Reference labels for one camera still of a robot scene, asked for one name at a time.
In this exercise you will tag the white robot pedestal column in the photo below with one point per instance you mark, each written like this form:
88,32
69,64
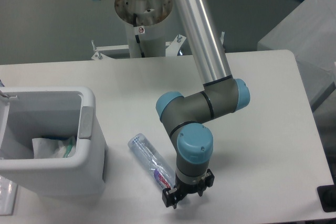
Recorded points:
144,22

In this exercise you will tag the white covered side table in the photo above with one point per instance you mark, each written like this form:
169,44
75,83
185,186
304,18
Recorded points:
309,33

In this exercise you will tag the clear plastic water bottle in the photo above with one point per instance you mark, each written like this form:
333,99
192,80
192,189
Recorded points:
152,161

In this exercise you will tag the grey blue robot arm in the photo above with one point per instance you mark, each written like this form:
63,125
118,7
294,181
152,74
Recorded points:
184,118

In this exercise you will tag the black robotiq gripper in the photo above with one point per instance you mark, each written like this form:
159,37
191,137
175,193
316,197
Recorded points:
171,196

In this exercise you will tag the clear plastic wrapper with green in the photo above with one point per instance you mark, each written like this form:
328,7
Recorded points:
54,148

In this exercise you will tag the white plastic trash can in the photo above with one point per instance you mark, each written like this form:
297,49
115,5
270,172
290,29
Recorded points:
56,113

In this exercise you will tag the black device at table edge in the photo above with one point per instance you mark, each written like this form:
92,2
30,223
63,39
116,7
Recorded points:
327,197

